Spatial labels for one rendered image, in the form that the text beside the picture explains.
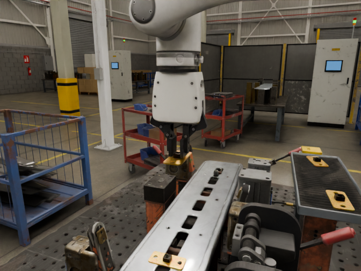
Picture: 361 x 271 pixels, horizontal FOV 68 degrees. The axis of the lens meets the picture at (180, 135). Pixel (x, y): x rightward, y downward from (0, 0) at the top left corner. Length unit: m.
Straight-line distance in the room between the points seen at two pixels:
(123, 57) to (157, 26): 10.57
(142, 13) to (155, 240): 0.54
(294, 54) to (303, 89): 0.97
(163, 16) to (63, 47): 7.46
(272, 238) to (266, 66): 7.67
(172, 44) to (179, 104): 0.11
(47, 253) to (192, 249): 0.74
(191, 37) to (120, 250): 0.94
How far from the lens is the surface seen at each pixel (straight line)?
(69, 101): 7.84
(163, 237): 0.75
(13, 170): 2.41
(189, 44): 0.50
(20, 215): 2.56
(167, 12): 0.42
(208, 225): 0.80
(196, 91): 0.50
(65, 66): 7.84
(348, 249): 1.39
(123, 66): 11.00
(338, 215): 0.62
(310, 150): 1.00
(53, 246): 1.33
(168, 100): 0.52
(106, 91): 4.78
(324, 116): 7.27
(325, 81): 7.18
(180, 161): 0.54
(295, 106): 8.06
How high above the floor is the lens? 1.44
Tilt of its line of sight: 15 degrees down
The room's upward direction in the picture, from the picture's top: straight up
